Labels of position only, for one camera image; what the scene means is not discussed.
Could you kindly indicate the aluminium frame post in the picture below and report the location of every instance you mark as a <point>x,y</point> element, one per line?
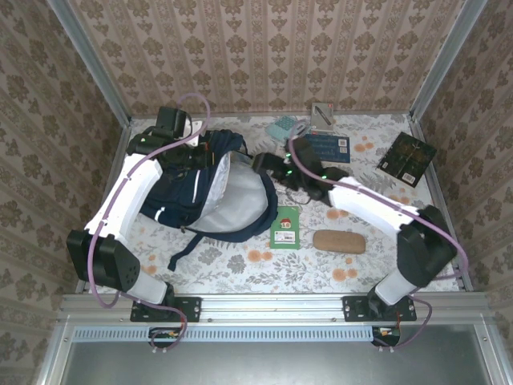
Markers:
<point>445,60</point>
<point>92,64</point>

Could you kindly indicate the aluminium mounting rail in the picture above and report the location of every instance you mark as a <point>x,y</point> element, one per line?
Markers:
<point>272,305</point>

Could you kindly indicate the light blue calculator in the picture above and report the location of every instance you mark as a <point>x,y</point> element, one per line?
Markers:
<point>280,127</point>

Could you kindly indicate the grey pen gift box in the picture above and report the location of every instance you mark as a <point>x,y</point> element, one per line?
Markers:
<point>322,116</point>

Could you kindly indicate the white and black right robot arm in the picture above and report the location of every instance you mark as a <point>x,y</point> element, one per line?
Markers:
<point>372,208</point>

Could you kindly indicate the floral table cloth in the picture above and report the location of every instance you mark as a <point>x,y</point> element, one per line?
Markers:
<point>280,272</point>

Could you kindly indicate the grey metal sheet panel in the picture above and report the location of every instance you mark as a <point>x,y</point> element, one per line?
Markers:
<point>300,365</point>

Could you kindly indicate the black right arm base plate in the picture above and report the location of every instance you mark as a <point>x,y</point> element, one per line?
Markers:
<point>354,309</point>

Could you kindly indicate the dark green black book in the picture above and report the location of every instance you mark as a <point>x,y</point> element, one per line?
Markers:
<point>406,158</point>

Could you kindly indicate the aluminium frame rail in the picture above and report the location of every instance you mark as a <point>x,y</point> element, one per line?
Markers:
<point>240,114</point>
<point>437,192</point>
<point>112,176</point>

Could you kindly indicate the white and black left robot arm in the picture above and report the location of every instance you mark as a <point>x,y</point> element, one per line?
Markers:
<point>124,192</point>

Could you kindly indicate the blue printed booklet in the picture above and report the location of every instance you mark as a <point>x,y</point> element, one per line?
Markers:
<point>328,148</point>

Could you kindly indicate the brown cork glasses case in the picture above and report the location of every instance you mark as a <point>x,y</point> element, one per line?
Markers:
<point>338,241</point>

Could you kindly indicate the navy blue student backpack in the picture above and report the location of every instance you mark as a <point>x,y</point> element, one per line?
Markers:
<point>240,200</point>

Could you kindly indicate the green card with house picture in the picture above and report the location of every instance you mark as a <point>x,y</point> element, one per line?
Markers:
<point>285,228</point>

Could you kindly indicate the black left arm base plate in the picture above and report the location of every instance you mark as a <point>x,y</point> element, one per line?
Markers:
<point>188,306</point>

